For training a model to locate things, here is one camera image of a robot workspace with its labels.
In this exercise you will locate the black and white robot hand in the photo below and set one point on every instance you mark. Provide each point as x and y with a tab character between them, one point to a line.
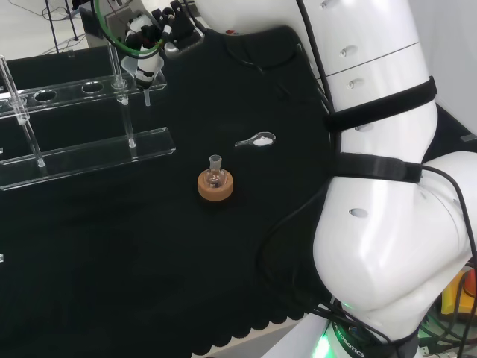
147	71

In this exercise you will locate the translucent plastic funnel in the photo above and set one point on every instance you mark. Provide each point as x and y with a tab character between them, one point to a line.
147	98

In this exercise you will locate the clear acrylic funnel stand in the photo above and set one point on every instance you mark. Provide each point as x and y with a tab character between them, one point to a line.
93	156

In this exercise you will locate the glass weighing funnel with powder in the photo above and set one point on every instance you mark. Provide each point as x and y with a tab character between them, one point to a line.
262	141

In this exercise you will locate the grey control cabinet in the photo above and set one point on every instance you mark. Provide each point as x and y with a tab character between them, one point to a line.
116	22

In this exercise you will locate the black tripod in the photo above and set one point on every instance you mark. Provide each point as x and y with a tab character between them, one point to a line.
52	33

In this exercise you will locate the small round-bottom glass flask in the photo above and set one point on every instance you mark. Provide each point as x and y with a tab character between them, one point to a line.
215	175

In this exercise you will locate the black bench cloth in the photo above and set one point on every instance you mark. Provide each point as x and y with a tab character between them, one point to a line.
112	242

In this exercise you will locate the grey cloth clip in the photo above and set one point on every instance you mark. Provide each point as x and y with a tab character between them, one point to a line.
468	138

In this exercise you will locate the yellow stop button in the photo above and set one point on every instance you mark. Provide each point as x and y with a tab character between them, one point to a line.
452	294

